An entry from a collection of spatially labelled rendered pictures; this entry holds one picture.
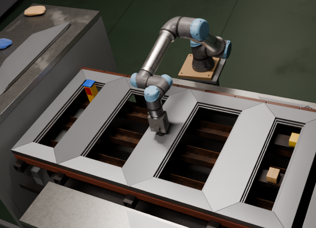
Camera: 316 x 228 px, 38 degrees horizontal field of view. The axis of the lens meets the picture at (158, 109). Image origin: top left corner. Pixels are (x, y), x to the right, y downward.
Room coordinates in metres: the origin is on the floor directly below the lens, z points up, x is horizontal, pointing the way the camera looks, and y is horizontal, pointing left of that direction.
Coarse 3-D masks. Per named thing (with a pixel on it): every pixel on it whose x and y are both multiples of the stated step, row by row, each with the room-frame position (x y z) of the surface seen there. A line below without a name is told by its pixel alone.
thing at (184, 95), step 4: (180, 92) 2.03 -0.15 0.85; (184, 92) 2.02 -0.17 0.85; (188, 92) 2.01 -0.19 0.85; (172, 96) 2.01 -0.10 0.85; (176, 96) 2.00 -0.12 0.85; (180, 96) 1.99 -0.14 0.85; (184, 96) 1.98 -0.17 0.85; (188, 96) 1.98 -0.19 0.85; (192, 96) 1.97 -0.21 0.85; (192, 100) 1.94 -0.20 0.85; (196, 100) 1.93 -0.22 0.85
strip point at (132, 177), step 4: (124, 172) 1.53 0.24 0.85; (128, 172) 1.53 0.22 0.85; (132, 172) 1.52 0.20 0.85; (128, 176) 1.50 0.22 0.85; (132, 176) 1.50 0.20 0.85; (136, 176) 1.49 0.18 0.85; (140, 176) 1.48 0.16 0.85; (144, 176) 1.48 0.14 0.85; (148, 176) 1.47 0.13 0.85; (128, 180) 1.48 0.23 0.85; (132, 180) 1.47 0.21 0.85; (136, 180) 1.47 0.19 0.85; (140, 180) 1.46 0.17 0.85; (128, 184) 1.45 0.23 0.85; (132, 184) 1.45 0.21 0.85
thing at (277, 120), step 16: (128, 96) 2.13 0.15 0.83; (64, 112) 2.14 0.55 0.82; (112, 112) 2.00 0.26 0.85; (192, 112) 1.85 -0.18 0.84; (224, 112) 1.81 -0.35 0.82; (240, 112) 1.76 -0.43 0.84; (48, 128) 2.03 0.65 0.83; (272, 128) 1.59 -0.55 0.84; (176, 144) 1.65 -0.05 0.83; (96, 176) 1.56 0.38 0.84; (144, 192) 1.39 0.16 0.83; (192, 208) 1.24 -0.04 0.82; (272, 208) 1.14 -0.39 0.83
